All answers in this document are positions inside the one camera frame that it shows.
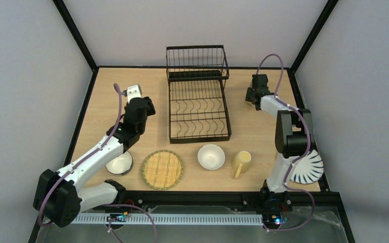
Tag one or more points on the round bamboo tray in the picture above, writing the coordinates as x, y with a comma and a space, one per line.
162, 169

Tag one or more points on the white bowl dark rim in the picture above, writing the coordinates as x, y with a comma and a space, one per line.
121, 165

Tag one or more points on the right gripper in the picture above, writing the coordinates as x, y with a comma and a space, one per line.
138, 109

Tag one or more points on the white slotted cable duct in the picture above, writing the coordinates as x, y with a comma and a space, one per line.
175, 219

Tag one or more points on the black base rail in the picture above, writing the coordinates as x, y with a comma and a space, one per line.
262, 201

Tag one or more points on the blue striped white plate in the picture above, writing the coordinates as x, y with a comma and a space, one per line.
309, 169

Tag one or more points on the yellow mug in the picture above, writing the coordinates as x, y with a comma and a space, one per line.
241, 163

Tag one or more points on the left circuit board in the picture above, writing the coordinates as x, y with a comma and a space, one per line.
118, 217

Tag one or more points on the right circuit board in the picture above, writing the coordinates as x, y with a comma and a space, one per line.
274, 220

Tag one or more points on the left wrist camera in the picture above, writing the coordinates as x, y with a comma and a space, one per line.
133, 91

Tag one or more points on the black wire dish rack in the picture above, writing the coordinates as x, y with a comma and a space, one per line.
198, 109

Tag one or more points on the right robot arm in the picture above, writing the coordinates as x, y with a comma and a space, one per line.
292, 141

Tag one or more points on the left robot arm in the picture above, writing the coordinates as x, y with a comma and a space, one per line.
60, 195

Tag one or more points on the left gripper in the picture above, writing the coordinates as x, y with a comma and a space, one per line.
258, 89

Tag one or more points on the circuit board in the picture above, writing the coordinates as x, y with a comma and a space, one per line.
118, 217
274, 220

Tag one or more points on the white ceramic bowl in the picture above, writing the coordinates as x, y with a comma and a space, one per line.
211, 157

